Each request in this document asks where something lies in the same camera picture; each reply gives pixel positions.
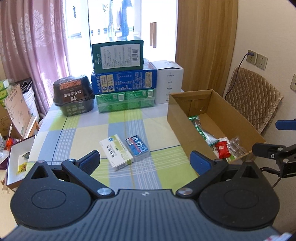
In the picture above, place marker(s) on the white carton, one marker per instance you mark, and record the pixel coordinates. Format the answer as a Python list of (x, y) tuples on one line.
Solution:
[(169, 80)]

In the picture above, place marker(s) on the red candy packet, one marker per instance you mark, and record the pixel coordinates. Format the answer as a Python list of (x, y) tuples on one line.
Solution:
[(222, 150)]

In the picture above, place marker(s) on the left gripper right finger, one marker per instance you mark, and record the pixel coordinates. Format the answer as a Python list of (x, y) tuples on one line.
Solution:
[(218, 178)]

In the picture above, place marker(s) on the dark green carton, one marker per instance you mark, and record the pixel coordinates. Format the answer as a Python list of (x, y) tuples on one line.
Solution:
[(118, 56)]

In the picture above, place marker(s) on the light green carton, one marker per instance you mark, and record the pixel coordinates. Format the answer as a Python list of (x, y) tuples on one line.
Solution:
[(125, 100)]

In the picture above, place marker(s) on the white green medicine box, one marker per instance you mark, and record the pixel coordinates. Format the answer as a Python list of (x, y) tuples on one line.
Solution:
[(117, 153)]

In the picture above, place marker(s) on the pink curtain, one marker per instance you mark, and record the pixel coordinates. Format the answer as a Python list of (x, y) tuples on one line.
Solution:
[(33, 45)]

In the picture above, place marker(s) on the open white tray box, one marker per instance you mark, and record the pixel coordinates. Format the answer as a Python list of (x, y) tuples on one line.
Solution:
[(17, 163)]

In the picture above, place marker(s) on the silver green foil pouch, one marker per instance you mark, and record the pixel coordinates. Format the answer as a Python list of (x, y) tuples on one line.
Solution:
[(210, 139)]

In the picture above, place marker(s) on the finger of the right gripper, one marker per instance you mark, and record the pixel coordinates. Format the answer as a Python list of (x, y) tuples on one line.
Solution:
[(273, 152), (285, 124)]

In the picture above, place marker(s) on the blue carton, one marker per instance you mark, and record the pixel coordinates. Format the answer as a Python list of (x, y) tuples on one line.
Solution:
[(125, 80)]

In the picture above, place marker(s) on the blue label floss box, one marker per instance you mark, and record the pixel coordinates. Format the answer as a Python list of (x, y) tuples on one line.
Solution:
[(137, 148)]

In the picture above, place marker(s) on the beige wall socket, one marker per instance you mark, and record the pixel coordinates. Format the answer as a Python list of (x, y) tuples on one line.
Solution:
[(251, 57), (261, 61)]

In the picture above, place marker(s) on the white ointment box with plant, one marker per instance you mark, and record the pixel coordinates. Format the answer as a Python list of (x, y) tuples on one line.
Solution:
[(231, 158)]

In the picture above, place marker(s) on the brown cardboard box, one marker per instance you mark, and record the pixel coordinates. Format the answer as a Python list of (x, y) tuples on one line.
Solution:
[(217, 117)]

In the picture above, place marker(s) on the clear bag of metal hooks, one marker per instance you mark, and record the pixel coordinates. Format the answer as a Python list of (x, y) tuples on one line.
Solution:
[(235, 148)]

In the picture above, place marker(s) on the quilted brown chair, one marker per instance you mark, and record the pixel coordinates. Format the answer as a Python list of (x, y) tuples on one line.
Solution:
[(254, 97)]

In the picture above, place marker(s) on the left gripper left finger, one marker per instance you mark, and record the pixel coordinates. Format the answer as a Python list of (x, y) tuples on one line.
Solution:
[(69, 179)]

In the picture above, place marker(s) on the brown paper bag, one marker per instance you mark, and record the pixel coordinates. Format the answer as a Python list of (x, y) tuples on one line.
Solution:
[(24, 124)]

